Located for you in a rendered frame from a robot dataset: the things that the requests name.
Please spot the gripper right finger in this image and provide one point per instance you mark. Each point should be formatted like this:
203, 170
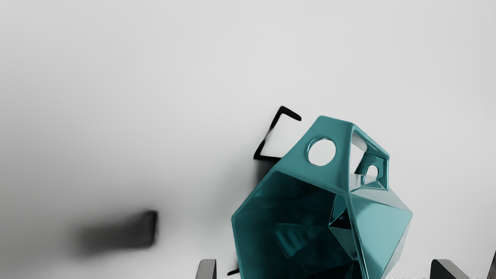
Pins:
445, 271

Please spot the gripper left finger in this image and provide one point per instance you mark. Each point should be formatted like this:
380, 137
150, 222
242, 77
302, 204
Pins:
207, 270

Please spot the teal faceted mug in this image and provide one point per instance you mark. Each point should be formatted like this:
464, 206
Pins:
372, 228

